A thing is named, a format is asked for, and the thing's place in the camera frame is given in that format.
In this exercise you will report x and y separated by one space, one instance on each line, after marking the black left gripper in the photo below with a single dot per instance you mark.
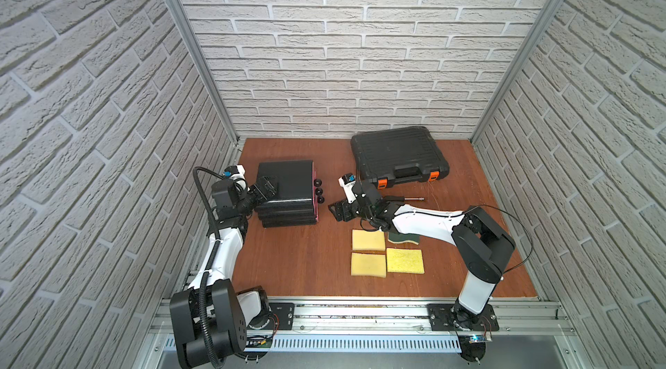
263 189

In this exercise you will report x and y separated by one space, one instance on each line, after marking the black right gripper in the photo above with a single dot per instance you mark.
339 206

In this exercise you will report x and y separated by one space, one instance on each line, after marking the black drawer cabinet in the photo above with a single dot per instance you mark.
294 204

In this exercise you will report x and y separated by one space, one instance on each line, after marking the pale yellow foam sponge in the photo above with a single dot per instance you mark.
363 240
368 265

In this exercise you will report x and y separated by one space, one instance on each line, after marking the green yellow scouring sponge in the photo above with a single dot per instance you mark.
398 238

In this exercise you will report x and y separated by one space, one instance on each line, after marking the pink drawer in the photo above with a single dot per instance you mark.
317 184

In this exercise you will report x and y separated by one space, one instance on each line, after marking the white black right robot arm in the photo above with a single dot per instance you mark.
484 246

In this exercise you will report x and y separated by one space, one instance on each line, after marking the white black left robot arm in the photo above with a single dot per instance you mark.
209 318

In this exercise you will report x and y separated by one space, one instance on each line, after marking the black plastic tool case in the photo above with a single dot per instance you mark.
392 157

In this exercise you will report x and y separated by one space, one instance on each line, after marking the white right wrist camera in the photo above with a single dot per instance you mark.
347 182

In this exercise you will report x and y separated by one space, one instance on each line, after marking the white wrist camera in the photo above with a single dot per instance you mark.
347 182
236 173

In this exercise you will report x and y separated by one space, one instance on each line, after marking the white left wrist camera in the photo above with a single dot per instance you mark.
236 173

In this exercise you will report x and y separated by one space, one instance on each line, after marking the left aluminium floor rail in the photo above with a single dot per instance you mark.
211 244

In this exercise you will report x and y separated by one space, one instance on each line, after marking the aluminium front rail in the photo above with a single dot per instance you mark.
394 325

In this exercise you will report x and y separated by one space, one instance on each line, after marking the aluminium corner frame post left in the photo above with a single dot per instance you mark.
191 42

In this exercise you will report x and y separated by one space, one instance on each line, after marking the aluminium corner frame post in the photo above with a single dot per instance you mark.
534 36
191 42

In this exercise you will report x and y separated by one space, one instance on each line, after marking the aluminium corner frame post right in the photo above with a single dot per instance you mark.
534 36

